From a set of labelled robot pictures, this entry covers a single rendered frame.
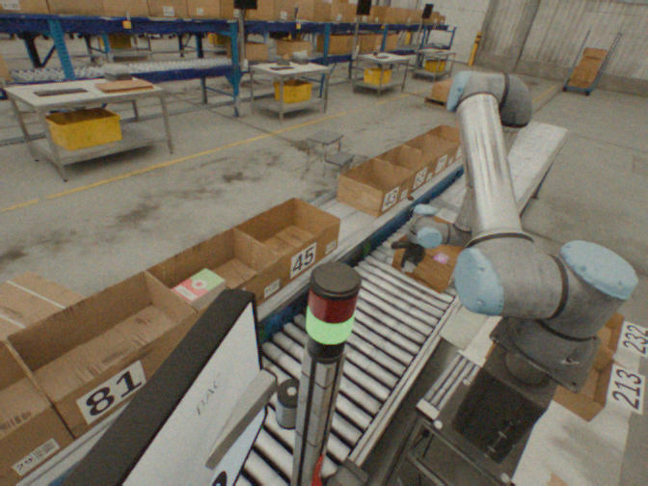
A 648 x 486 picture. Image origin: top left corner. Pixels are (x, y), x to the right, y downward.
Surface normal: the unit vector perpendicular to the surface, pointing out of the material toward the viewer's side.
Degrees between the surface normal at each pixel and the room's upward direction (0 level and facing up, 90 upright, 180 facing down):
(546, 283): 44
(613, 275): 4
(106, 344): 0
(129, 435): 4
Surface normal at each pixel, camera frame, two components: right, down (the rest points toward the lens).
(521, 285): 0.00, 0.00
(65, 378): 0.09, -0.80
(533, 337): -0.80, 0.00
